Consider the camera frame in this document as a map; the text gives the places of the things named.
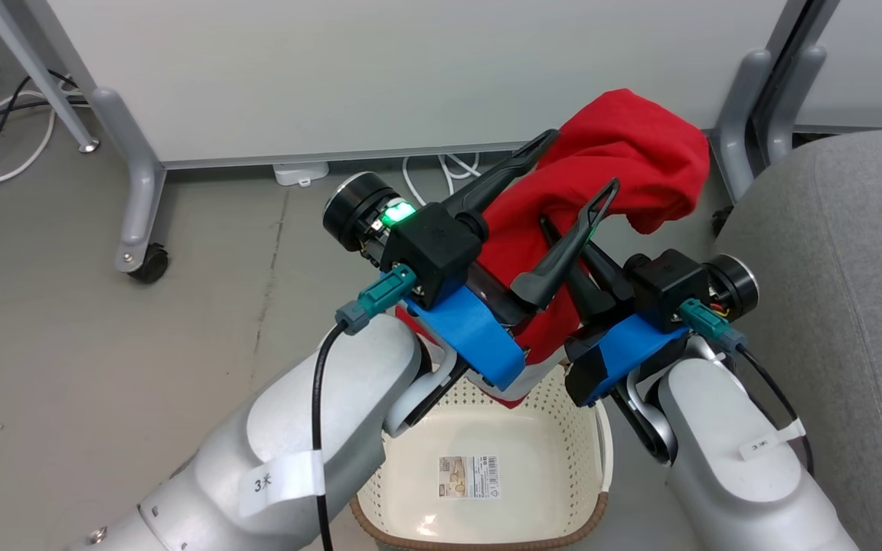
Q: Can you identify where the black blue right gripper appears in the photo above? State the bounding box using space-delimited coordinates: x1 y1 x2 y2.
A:
510 178 760 408

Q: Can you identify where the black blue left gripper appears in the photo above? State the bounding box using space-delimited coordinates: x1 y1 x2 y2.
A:
323 129 560 391

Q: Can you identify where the red white basketball jersey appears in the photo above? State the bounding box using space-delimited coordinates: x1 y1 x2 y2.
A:
395 88 711 410

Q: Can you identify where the printed basket label sticker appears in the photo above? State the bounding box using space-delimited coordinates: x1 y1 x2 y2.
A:
438 455 502 500

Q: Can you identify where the cream plastic laundry basket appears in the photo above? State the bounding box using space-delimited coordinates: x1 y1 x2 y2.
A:
349 364 615 551

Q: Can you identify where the large white partition panel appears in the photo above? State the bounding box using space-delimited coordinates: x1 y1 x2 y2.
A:
43 0 792 170

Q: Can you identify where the small white floor device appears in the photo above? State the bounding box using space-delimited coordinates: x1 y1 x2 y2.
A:
273 161 331 188

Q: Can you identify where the grey partition leg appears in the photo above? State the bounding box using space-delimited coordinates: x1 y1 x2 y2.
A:
709 50 773 204
766 46 828 163
89 86 168 274

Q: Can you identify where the grey fabric sofa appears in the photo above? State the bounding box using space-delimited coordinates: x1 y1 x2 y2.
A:
713 126 882 551

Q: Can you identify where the narrow white partition panel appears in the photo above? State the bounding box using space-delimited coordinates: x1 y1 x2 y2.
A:
793 0 882 131

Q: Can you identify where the slanted grey metal table leg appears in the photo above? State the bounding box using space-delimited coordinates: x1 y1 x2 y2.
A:
0 0 102 155

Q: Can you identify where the thin white floor cable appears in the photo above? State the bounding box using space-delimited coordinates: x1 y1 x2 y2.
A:
402 153 482 208

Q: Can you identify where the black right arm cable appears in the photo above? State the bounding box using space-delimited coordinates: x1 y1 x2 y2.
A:
678 298 815 478

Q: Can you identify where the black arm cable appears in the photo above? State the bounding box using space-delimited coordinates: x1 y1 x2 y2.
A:
311 264 418 551
678 298 815 478

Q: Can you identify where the white paper cable tag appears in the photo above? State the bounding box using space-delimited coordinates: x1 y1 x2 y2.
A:
739 419 806 462
239 449 328 518

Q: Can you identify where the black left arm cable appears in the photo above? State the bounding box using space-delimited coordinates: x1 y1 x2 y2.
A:
311 264 418 551

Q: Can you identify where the thick white cable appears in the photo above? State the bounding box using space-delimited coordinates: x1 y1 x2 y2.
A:
0 90 90 187

